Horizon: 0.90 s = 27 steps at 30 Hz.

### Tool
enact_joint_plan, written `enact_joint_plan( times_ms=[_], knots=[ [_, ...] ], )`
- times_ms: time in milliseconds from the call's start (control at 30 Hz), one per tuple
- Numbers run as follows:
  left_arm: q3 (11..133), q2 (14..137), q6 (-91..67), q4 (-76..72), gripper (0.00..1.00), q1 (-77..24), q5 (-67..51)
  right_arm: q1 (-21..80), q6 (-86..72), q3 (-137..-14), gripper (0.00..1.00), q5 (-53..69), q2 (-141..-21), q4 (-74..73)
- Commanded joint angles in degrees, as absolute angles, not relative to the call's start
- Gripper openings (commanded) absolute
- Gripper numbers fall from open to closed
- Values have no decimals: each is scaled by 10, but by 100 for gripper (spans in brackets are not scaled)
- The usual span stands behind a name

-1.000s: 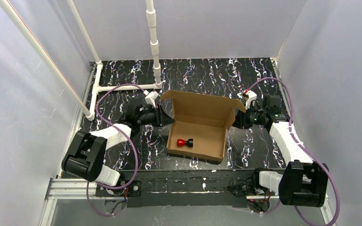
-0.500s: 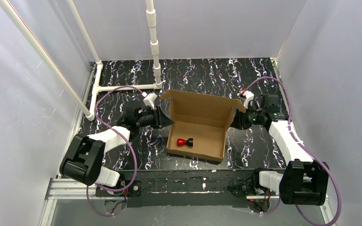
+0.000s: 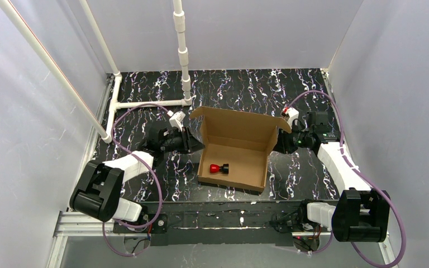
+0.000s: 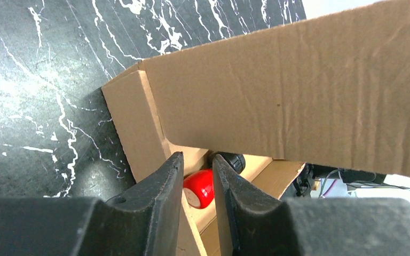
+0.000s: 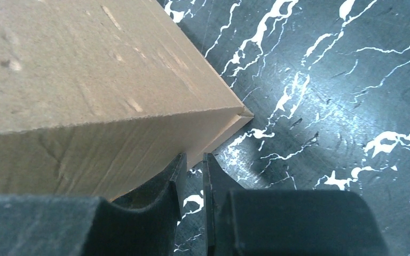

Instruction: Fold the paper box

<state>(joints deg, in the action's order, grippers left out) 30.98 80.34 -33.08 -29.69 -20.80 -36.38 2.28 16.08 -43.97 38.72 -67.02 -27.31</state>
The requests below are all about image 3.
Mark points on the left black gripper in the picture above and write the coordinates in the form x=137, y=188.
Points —
x=184, y=139

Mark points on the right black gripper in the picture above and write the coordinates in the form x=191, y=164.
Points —
x=286, y=141

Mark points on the red black knob toy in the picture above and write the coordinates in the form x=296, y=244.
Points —
x=222, y=169

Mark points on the brown cardboard box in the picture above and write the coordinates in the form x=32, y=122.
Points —
x=244, y=140

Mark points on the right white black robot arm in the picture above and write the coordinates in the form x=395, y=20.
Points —
x=361, y=213

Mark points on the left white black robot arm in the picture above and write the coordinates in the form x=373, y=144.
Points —
x=97, y=192

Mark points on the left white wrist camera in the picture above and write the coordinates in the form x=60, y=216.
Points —
x=176, y=119

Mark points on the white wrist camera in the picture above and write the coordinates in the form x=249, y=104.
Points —
x=176, y=119
x=290, y=115

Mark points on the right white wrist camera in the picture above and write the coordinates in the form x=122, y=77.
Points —
x=290, y=115

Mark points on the aluminium rail base frame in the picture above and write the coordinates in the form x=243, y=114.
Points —
x=215, y=226

